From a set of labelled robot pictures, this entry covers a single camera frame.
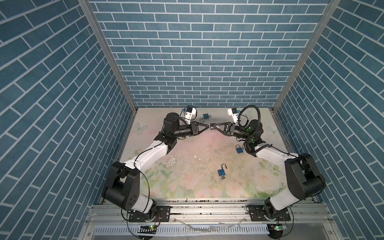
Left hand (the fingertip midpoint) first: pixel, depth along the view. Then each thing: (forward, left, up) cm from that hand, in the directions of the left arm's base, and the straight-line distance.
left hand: (208, 129), depth 73 cm
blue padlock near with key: (-12, -9, -27) cm, 31 cm away
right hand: (0, -2, +1) cm, 2 cm away
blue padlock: (+34, -2, -27) cm, 43 cm away
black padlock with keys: (+1, -2, 0) cm, 2 cm away
